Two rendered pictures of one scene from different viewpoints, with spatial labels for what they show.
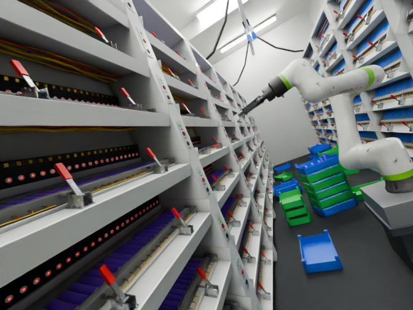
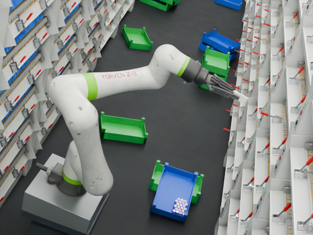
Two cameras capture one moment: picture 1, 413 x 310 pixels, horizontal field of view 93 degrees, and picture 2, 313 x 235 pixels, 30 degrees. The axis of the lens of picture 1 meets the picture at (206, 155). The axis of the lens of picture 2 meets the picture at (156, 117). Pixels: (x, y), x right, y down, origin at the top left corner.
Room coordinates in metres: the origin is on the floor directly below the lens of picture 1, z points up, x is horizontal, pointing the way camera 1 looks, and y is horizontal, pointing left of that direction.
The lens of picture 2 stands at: (3.00, -1.23, 2.10)
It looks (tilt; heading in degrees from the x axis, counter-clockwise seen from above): 31 degrees down; 161
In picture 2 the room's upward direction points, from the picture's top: 17 degrees clockwise
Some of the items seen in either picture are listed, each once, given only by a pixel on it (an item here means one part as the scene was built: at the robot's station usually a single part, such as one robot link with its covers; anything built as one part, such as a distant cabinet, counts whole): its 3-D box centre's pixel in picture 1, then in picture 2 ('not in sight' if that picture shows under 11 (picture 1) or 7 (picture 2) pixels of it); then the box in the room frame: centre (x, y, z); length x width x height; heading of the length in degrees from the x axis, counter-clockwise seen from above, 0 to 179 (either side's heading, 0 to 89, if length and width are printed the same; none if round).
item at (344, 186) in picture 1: (326, 187); not in sight; (1.77, -0.88, 0.20); 0.30 x 0.20 x 0.08; 85
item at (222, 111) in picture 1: (235, 144); not in sight; (2.13, -0.34, 0.88); 0.20 x 0.09 x 1.75; 70
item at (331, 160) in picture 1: (315, 163); not in sight; (1.77, -0.88, 0.44); 0.30 x 0.20 x 0.08; 85
